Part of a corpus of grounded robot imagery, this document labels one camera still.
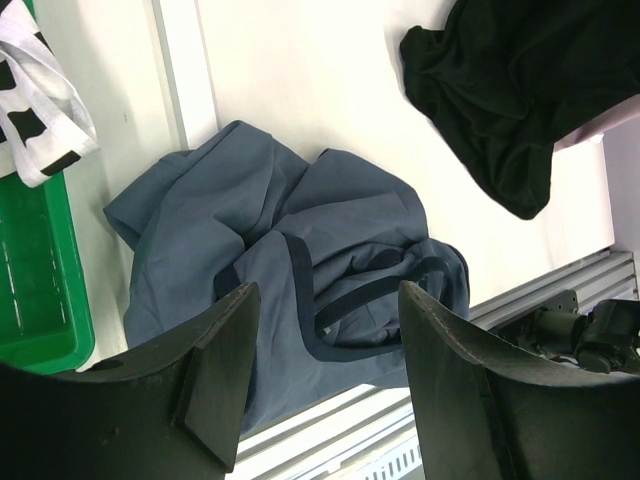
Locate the striped black white shirt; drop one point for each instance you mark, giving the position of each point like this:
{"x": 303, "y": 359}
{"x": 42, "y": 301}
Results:
{"x": 45, "y": 126}

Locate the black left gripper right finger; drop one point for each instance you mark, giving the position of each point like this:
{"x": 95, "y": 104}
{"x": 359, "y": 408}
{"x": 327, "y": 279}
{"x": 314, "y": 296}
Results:
{"x": 487, "y": 409}

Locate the black tank top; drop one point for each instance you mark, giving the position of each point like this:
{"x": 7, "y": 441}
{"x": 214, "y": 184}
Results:
{"x": 504, "y": 81}

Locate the silver clothes rack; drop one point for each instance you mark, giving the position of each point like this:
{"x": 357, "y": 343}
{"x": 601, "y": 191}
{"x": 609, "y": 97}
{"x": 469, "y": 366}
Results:
{"x": 187, "y": 70}

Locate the perforated white cable duct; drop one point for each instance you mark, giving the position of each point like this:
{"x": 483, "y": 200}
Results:
{"x": 397, "y": 462}

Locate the blue tank top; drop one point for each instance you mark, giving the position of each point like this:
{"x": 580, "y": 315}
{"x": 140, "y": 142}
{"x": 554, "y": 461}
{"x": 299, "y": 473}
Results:
{"x": 327, "y": 242}

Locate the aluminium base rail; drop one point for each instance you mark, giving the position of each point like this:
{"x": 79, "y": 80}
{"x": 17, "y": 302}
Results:
{"x": 349, "y": 430}

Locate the mauve pink tank top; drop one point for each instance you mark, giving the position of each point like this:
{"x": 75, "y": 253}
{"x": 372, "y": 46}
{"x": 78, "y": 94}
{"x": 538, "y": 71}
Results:
{"x": 593, "y": 130}

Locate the green plastic bin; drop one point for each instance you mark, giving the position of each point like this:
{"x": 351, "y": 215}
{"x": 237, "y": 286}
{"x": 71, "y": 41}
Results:
{"x": 46, "y": 324}

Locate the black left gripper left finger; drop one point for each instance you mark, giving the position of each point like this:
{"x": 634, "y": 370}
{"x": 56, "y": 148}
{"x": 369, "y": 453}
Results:
{"x": 170, "y": 408}

